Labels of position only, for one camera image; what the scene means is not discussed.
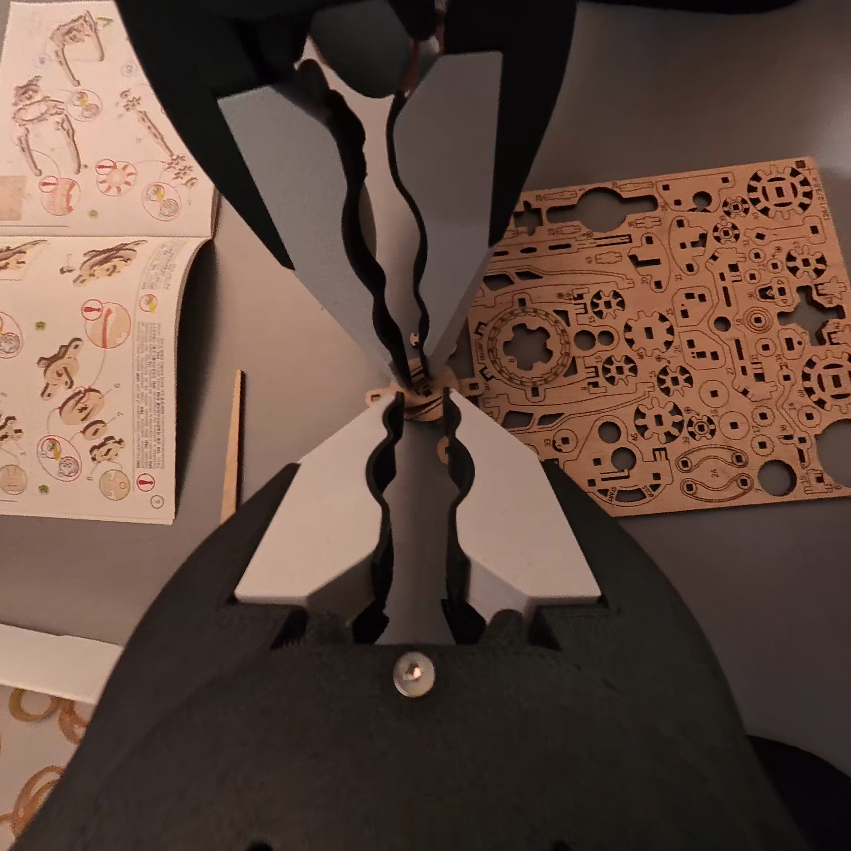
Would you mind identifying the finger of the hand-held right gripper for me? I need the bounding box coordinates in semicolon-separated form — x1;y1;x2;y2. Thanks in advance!
218;66;410;388
387;51;504;375

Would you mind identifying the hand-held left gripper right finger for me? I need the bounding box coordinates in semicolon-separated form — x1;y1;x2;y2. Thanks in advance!
440;387;607;646

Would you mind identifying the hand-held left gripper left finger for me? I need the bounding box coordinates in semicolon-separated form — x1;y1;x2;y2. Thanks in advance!
234;391;406;644

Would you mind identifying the wooden model assembly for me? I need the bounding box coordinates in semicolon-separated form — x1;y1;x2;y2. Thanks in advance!
366;319;481;466

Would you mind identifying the wooden parts sheet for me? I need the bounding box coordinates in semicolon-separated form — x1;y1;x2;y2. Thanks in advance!
465;156;851;519

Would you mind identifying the thin wooden stick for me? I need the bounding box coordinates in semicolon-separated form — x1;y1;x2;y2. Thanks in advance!
221;370;246;523

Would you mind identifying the instruction booklet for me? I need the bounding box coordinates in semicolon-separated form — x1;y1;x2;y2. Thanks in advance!
0;0;220;526

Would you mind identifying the white cardboard box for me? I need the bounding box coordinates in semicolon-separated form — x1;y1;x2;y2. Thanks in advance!
0;621;124;851

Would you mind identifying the pile of rubber bands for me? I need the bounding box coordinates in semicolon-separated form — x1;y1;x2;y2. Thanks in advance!
0;688;90;840

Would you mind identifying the black wrist rest pad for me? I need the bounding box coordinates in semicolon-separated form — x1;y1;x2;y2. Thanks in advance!
745;734;851;851

